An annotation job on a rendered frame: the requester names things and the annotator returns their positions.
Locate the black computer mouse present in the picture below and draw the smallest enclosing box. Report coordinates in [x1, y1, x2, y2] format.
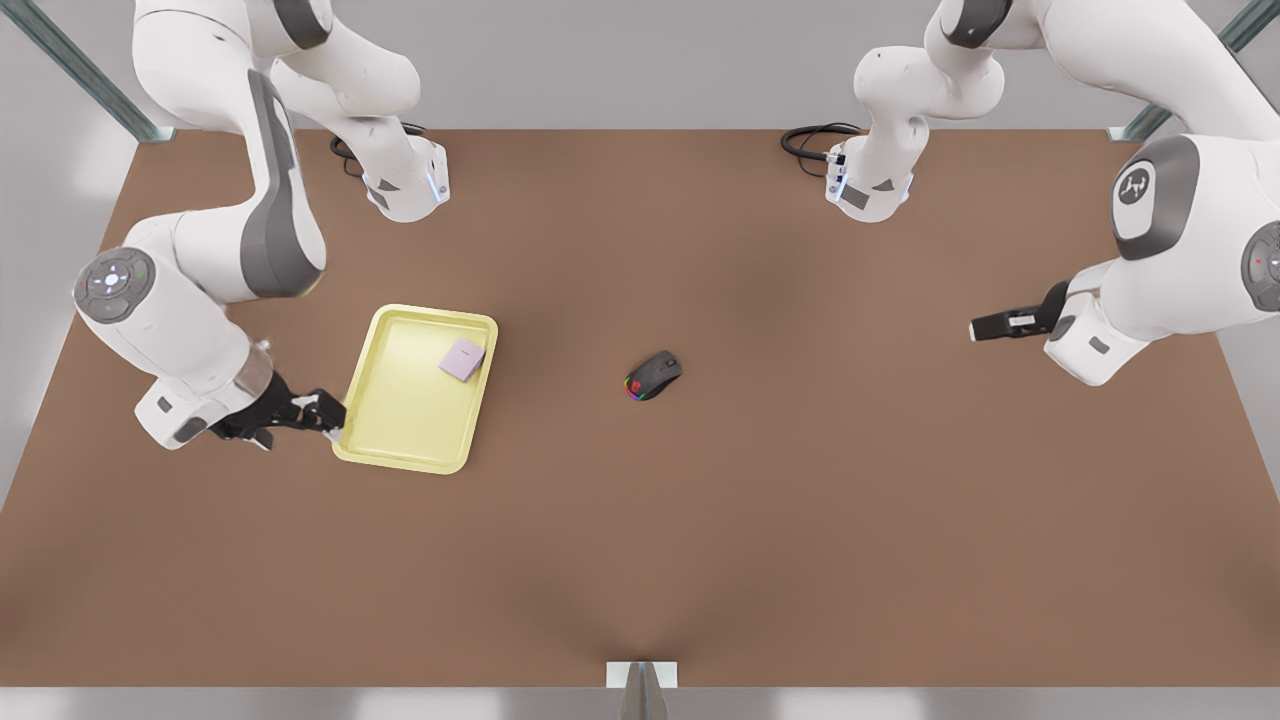
[625, 350, 684, 403]

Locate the small lilac box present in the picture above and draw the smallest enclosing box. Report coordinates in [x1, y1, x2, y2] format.
[439, 337, 487, 383]

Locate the silver frame post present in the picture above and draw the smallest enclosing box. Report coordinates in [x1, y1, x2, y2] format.
[1107, 0, 1280, 144]
[606, 661, 679, 720]
[0, 0, 175, 144]

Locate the black cable loop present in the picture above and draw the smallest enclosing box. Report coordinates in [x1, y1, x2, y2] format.
[329, 122, 429, 181]
[780, 123, 867, 179]

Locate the yellow rectangular tray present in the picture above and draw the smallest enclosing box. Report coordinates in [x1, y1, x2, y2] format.
[331, 304, 499, 476]

